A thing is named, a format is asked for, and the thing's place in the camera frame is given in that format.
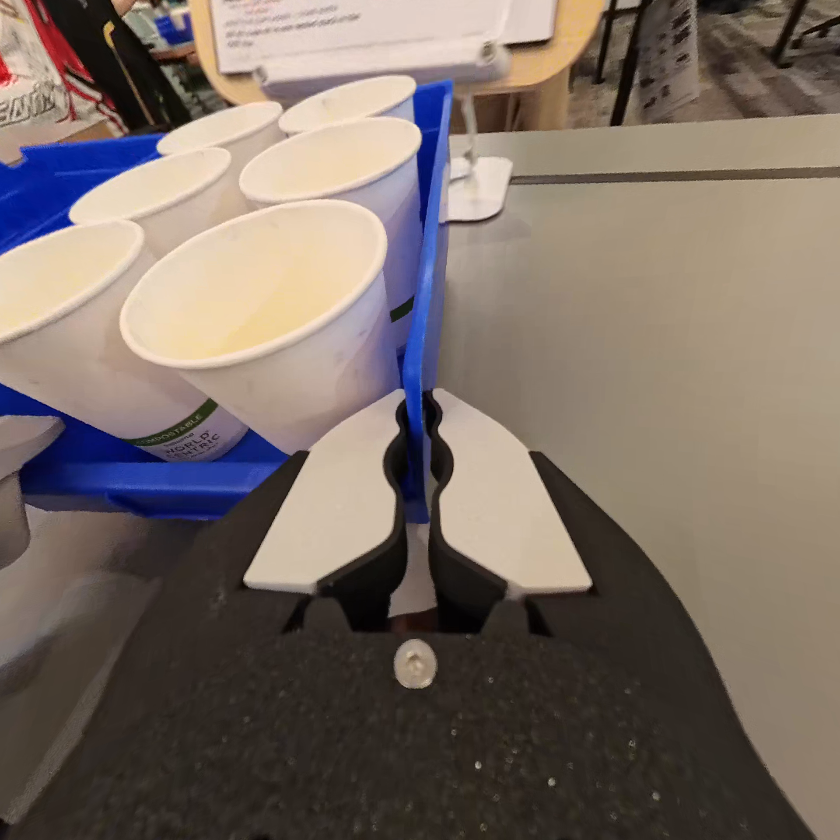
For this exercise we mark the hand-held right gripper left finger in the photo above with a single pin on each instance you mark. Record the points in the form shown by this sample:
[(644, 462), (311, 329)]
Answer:
[(328, 512)]

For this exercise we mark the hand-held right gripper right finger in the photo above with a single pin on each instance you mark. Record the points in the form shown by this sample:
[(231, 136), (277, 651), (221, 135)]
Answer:
[(512, 512)]

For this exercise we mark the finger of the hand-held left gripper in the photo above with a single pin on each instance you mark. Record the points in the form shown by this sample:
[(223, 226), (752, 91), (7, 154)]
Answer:
[(19, 446)]

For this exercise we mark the blue plastic bin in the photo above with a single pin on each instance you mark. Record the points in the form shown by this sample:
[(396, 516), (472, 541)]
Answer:
[(172, 25), (197, 485)]

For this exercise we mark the white document stand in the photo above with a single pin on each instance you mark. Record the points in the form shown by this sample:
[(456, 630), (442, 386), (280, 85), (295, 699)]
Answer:
[(479, 190)]

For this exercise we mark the black jacket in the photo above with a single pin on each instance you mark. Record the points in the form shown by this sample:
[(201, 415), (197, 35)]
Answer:
[(131, 79)]

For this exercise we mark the beige cloth cover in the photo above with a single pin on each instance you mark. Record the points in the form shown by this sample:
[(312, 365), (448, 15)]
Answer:
[(525, 111)]

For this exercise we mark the printed paper sheet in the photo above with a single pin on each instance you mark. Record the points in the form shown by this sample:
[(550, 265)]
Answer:
[(666, 59)]

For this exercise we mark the printed instruction sheet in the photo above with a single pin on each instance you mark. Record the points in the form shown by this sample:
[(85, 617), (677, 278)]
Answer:
[(361, 26)]

